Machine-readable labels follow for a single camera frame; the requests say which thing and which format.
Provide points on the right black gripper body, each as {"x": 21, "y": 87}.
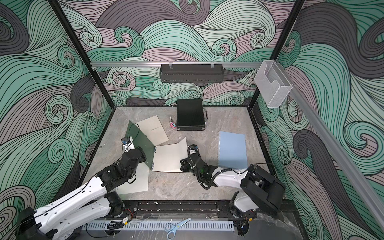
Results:
{"x": 187, "y": 167}

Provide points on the black wall tray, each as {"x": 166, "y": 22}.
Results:
{"x": 191, "y": 73}

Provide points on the beige spiral notebook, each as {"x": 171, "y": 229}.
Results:
{"x": 154, "y": 130}

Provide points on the blue scissors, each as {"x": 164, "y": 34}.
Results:
{"x": 171, "y": 229}

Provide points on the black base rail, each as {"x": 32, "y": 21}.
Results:
{"x": 215, "y": 208}

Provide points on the dark green spiral notebook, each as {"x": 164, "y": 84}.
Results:
{"x": 165, "y": 158}

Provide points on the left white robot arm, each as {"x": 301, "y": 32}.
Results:
{"x": 95, "y": 199}

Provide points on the light blue spiral notebook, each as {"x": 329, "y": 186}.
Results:
{"x": 232, "y": 151}

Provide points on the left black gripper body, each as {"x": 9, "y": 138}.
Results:
{"x": 141, "y": 158}

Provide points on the torn white lined page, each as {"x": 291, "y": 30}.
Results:
{"x": 138, "y": 184}

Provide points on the aluminium rail right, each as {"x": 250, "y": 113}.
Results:
{"x": 367, "y": 193}

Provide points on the black case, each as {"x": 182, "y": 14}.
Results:
{"x": 190, "y": 115}

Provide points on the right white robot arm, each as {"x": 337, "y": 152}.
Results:
{"x": 260, "y": 189}

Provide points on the white slotted cable duct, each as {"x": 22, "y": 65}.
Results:
{"x": 193, "y": 225}

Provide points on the clear wall holder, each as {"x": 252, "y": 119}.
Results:
{"x": 273, "y": 83}

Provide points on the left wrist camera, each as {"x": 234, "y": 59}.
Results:
{"x": 127, "y": 144}

